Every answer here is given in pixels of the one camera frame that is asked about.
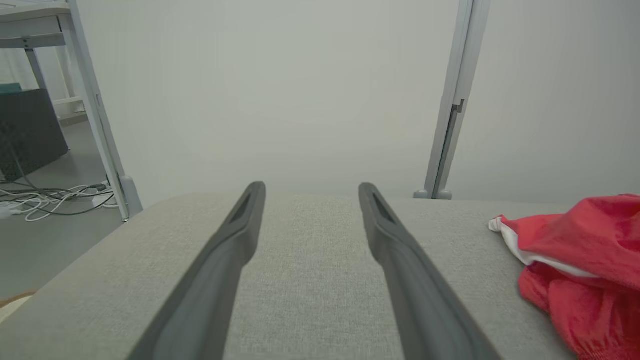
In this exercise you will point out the dark grey cabinet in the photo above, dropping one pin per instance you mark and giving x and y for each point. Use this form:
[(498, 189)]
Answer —
[(30, 130)]

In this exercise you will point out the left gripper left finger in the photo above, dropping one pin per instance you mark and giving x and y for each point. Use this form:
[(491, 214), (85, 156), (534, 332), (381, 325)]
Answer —
[(210, 290)]

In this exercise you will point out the white desk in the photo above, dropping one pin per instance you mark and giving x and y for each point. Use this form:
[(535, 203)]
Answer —
[(30, 15)]

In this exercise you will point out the red shorts with elastic waistband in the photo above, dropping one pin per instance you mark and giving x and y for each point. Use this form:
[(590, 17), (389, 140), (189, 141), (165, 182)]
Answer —
[(590, 235)]

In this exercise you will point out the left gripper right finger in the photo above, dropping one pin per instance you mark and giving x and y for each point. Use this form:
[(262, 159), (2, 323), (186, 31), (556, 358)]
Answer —
[(420, 300)]

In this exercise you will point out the grey partition joint post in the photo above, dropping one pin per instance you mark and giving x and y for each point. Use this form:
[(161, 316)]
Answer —
[(460, 75)]

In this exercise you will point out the grey metal frame post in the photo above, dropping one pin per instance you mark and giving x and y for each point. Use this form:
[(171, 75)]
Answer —
[(95, 100)]

